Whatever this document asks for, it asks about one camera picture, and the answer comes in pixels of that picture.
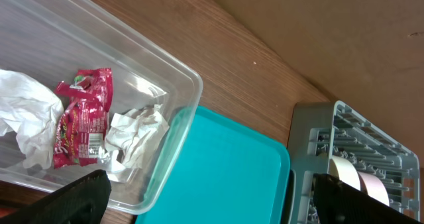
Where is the white napkin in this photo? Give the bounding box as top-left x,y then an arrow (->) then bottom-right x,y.
105,104 -> 169,169

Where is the teal plastic tray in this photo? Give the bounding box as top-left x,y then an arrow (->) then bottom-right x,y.
136,107 -> 290,224

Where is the cream bowl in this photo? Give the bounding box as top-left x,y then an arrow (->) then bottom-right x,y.
329,156 -> 361,190

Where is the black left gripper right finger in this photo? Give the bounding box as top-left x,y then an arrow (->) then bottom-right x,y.
313,174 -> 420,224

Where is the white tissue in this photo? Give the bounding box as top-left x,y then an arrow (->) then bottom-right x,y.
1,70 -> 64,169

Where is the red snack wrapper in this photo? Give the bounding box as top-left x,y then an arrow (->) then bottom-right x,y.
53,68 -> 113,169

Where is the grey dish rack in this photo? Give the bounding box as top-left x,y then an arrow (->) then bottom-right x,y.
285,101 -> 423,223

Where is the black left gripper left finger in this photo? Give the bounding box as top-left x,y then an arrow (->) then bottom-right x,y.
1,170 -> 111,224

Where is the bowl with food scraps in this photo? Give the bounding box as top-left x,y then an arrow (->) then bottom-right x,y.
358,172 -> 390,206

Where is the clear plastic bin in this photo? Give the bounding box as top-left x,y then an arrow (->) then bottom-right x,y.
1,0 -> 203,214

